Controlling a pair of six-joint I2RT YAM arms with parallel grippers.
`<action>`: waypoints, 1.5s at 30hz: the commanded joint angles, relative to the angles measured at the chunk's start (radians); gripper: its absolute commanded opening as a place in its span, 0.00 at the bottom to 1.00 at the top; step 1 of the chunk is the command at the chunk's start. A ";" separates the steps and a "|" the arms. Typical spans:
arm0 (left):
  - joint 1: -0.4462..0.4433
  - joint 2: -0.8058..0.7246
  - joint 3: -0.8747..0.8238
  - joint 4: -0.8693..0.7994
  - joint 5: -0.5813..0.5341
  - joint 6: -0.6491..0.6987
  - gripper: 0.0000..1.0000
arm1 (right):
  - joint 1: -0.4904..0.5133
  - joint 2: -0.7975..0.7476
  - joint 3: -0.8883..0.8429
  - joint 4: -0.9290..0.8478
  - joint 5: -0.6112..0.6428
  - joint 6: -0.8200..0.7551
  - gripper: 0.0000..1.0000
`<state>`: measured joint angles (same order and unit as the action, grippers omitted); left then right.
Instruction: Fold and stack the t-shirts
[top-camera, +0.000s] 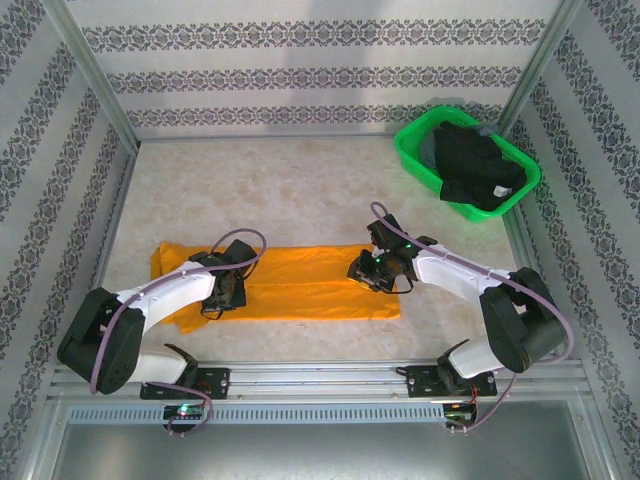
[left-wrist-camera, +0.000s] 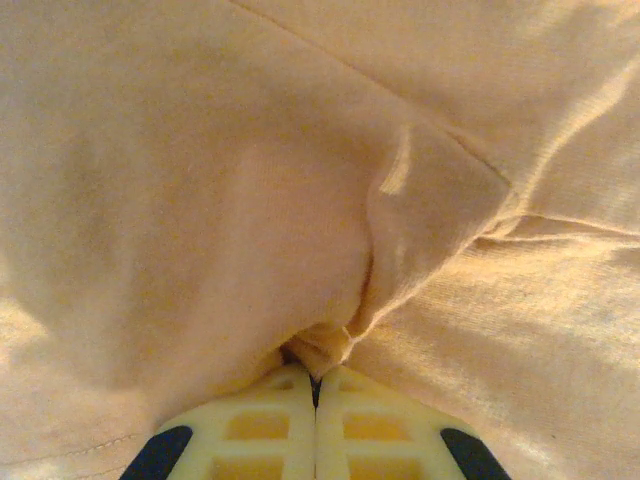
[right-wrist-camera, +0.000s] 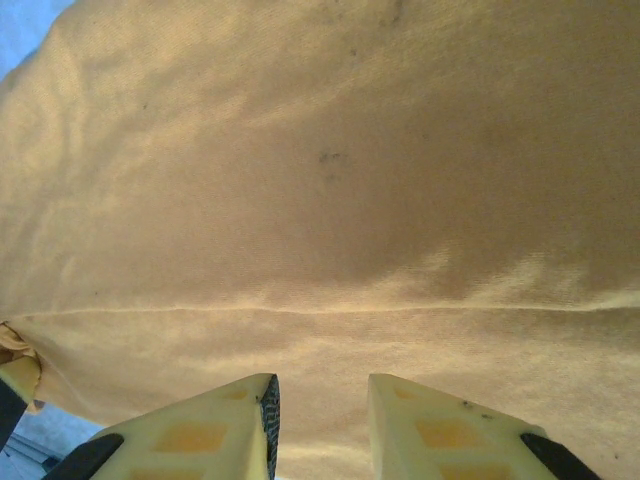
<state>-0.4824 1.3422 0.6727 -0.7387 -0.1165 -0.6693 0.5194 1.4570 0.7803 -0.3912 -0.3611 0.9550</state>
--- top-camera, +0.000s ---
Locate small controller circuit board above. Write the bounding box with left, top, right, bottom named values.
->
left=443, top=401, right=477, bottom=426
left=163, top=402, right=209, bottom=424

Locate aluminium mounting rail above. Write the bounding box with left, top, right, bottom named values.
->
left=48, top=360, right=587, bottom=402

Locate slotted grey cable duct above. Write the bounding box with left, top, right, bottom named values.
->
left=67, top=402, right=476, bottom=427

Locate aluminium frame post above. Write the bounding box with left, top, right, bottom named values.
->
left=40, top=0, right=142, bottom=152
left=497, top=0, right=586, bottom=139

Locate green plastic basket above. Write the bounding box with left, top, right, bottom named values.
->
left=393, top=104, right=544, bottom=225

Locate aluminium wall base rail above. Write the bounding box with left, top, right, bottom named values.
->
left=138, top=131, right=401, bottom=142

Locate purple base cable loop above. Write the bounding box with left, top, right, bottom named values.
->
left=144, top=381, right=215, bottom=437

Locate yellow t-shirt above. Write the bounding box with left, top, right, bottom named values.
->
left=149, top=240, right=403, bottom=335

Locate black t-shirt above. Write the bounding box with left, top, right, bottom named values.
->
left=432, top=119, right=529, bottom=213

